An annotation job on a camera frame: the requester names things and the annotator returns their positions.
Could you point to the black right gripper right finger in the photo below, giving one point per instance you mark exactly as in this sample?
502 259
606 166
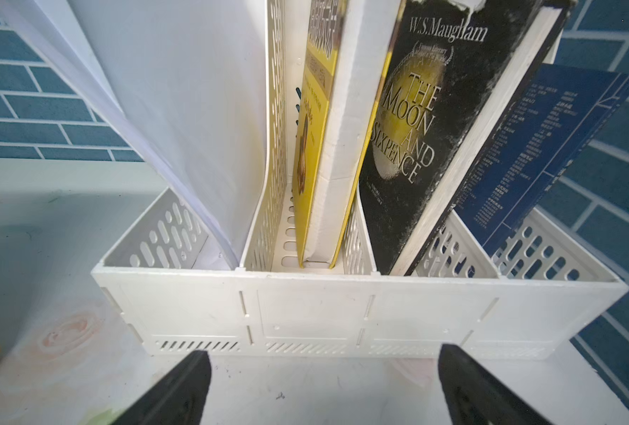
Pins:
475 396

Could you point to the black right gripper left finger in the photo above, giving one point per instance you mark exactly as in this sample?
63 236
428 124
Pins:
178 398

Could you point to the white plastic file organizer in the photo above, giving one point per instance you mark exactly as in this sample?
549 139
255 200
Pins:
160 276

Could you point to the dark blue book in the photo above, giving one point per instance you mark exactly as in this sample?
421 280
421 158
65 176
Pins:
561 110

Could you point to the white paper stack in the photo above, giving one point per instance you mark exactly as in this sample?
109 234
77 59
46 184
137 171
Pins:
182 82

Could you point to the black Moon and Sixpence book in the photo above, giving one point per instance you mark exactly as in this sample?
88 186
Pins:
456 68

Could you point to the yellow book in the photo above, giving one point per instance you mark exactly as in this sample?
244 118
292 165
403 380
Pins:
348 53

